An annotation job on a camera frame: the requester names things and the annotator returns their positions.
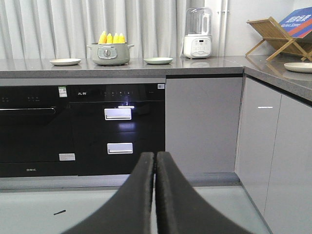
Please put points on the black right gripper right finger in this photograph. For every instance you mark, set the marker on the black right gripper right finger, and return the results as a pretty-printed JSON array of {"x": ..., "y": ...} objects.
[{"x": 180, "y": 209}]

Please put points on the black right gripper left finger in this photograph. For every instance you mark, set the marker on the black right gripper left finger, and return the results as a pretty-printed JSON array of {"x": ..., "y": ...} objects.
[{"x": 128, "y": 211}]

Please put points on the yellow corn cob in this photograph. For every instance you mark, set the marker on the yellow corn cob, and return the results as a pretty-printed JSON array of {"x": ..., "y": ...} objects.
[
  {"x": 121, "y": 38},
  {"x": 109, "y": 38},
  {"x": 103, "y": 38},
  {"x": 115, "y": 38}
]

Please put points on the black drawer disinfection cabinet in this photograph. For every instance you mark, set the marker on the black drawer disinfection cabinet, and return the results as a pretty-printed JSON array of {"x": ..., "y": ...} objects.
[{"x": 114, "y": 123}]

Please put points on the grey cabinet door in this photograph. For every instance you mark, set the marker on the grey cabinet door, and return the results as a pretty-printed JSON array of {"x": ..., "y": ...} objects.
[{"x": 201, "y": 123}]

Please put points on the grey side cabinet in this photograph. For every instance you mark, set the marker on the grey side cabinet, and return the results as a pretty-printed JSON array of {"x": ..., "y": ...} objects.
[{"x": 274, "y": 160}]

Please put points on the black built-in dishwasher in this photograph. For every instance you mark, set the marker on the black built-in dishwasher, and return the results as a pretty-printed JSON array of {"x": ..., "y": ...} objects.
[{"x": 36, "y": 136}]

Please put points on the green plate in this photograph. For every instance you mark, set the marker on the green plate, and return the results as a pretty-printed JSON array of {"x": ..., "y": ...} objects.
[{"x": 158, "y": 60}]

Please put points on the green electric cooking pot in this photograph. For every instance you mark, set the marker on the green electric cooking pot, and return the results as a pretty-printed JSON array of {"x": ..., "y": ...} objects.
[{"x": 110, "y": 54}]

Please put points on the beige plate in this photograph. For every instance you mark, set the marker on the beige plate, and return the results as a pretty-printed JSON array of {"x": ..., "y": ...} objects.
[{"x": 65, "y": 61}]

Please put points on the white blender appliance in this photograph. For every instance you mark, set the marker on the white blender appliance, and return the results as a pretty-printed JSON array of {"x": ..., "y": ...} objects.
[{"x": 198, "y": 33}]

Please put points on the cream plate on side counter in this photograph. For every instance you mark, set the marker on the cream plate on side counter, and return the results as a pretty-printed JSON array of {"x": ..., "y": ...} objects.
[{"x": 300, "y": 67}]

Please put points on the wooden dish rack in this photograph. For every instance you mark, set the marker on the wooden dish rack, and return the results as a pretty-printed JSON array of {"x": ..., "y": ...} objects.
[{"x": 297, "y": 41}]

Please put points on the white curtain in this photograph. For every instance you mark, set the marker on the white curtain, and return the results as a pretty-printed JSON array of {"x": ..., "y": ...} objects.
[{"x": 56, "y": 29}]

